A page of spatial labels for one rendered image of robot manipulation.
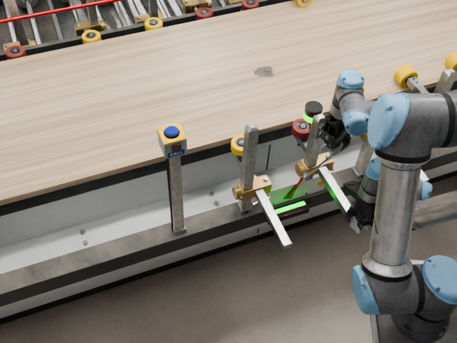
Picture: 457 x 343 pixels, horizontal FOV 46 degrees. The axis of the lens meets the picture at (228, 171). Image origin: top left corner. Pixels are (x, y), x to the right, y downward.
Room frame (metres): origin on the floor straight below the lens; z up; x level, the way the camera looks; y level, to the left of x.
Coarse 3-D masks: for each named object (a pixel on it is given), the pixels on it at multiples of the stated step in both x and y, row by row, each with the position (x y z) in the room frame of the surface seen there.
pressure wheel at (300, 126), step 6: (294, 120) 1.44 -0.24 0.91; (300, 120) 1.44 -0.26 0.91; (294, 126) 1.41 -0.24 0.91; (300, 126) 1.42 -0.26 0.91; (306, 126) 1.42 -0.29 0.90; (294, 132) 1.39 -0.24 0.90; (300, 132) 1.38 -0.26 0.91; (306, 132) 1.39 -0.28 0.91; (300, 138) 1.38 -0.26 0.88; (306, 138) 1.38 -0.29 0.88
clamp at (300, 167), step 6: (318, 156) 1.30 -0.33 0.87; (324, 156) 1.30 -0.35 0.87; (300, 162) 1.28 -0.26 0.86; (318, 162) 1.27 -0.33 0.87; (330, 162) 1.28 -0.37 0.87; (300, 168) 1.24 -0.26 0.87; (306, 168) 1.24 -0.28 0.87; (312, 168) 1.24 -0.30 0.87; (330, 168) 1.28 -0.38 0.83; (300, 174) 1.23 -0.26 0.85; (312, 174) 1.25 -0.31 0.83
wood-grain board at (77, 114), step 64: (320, 0) 2.25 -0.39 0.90; (384, 0) 2.28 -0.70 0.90; (448, 0) 2.31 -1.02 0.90; (0, 64) 1.68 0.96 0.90; (64, 64) 1.70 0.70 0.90; (128, 64) 1.72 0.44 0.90; (192, 64) 1.74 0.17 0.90; (256, 64) 1.77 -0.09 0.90; (320, 64) 1.79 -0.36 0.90; (384, 64) 1.81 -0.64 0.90; (0, 128) 1.33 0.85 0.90; (64, 128) 1.35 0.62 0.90; (128, 128) 1.36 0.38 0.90; (192, 128) 1.38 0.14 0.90; (0, 192) 1.04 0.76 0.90
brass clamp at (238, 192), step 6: (258, 180) 1.19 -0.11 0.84; (234, 186) 1.16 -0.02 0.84; (240, 186) 1.16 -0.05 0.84; (258, 186) 1.17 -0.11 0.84; (264, 186) 1.17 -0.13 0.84; (270, 186) 1.18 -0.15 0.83; (234, 192) 1.15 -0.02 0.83; (240, 192) 1.14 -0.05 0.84; (246, 192) 1.14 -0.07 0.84; (252, 192) 1.15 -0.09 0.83; (270, 192) 1.18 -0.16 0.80; (240, 198) 1.13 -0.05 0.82; (246, 198) 1.14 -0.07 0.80
